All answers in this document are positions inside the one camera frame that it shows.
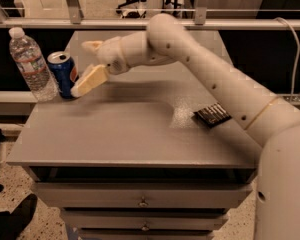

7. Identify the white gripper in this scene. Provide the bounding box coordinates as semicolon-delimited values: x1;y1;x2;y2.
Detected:
71;37;130;98

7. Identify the blue pepsi can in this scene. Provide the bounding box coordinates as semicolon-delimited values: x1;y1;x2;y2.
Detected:
47;51;79;99

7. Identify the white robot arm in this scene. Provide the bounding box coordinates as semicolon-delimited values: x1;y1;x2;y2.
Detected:
71;14;300;240

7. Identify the clear plastic water bottle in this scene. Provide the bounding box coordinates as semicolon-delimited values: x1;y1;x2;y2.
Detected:
9;27;58;102

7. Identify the metal railing with glass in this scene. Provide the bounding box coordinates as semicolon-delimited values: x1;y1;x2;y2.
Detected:
0;0;300;30

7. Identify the grey drawer cabinet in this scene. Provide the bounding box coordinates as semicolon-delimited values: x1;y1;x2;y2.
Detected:
6;30;263;240

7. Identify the black snack bar wrapper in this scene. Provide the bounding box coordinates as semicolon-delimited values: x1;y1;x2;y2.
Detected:
194;103;231;129

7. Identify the top grey drawer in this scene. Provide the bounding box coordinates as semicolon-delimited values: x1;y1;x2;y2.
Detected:
33;183;252;208

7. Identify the grey drawer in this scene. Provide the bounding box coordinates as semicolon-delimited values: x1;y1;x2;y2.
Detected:
61;210;228;231
33;183;252;208

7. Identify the black chair base bottom left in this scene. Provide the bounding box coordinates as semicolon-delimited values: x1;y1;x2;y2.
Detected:
0;194;38;240

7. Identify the white cable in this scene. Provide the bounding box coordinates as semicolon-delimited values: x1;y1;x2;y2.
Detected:
274;16;300;102

